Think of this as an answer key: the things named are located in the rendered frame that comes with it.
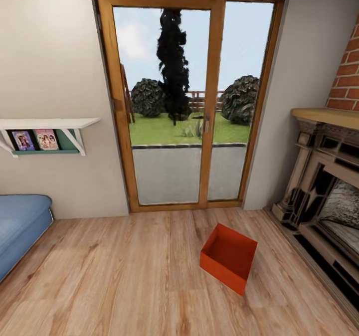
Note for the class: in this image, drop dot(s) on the wood fireplace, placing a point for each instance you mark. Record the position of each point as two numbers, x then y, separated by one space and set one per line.
319 213

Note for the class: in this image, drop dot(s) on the sofa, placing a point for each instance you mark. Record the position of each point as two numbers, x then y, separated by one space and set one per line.
23 220

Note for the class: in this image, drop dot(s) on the storage box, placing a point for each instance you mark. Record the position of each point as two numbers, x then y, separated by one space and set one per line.
227 256

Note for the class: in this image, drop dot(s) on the shelf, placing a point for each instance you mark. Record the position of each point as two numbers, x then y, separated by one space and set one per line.
67 131

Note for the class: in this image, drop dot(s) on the door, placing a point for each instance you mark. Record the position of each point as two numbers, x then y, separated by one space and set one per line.
187 80

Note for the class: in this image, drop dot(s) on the picture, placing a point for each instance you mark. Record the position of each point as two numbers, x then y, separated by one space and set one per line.
22 139
45 139

